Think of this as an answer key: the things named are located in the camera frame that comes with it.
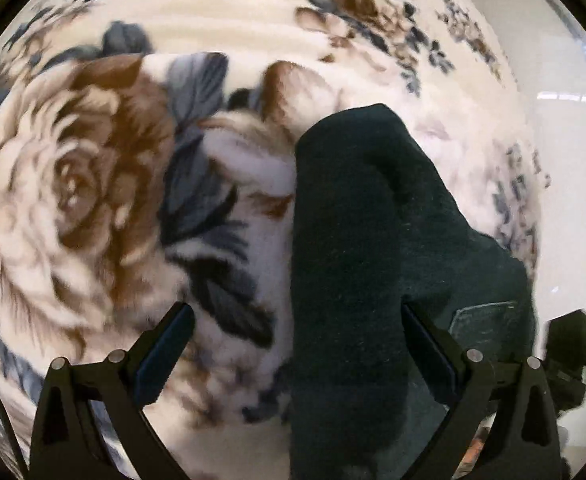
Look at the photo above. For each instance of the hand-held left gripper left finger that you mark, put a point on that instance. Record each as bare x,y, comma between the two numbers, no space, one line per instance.
165,350

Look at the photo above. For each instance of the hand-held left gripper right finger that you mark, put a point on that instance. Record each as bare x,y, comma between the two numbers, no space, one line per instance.
433,355

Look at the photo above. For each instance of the dark denim pants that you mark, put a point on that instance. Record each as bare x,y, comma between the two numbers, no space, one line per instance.
363,240

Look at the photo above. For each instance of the floral fleece blanket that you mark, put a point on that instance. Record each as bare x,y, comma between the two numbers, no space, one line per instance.
123,160

